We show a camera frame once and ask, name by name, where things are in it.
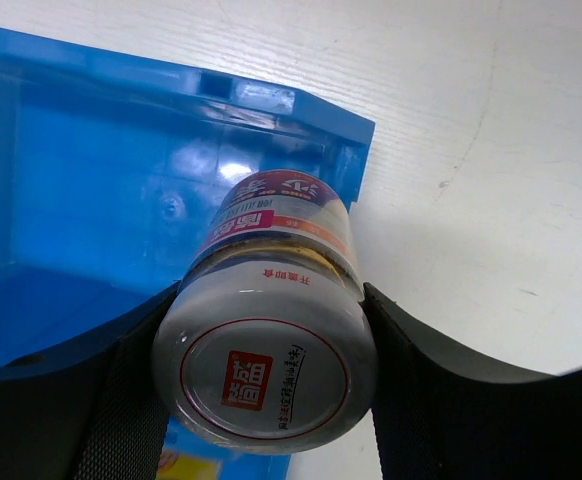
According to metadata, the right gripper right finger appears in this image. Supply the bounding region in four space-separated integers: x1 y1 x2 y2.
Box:
363 285 582 479

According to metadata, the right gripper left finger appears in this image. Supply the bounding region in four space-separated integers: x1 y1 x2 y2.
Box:
0 285 177 479

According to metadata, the white-lid spice jar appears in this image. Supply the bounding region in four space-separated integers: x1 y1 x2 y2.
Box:
152 169 378 455

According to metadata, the small yellow-label bottle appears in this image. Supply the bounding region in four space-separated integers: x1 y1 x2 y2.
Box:
156 450 220 480

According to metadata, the blue three-compartment plastic bin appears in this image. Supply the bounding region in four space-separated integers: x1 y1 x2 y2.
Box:
0 28 375 479

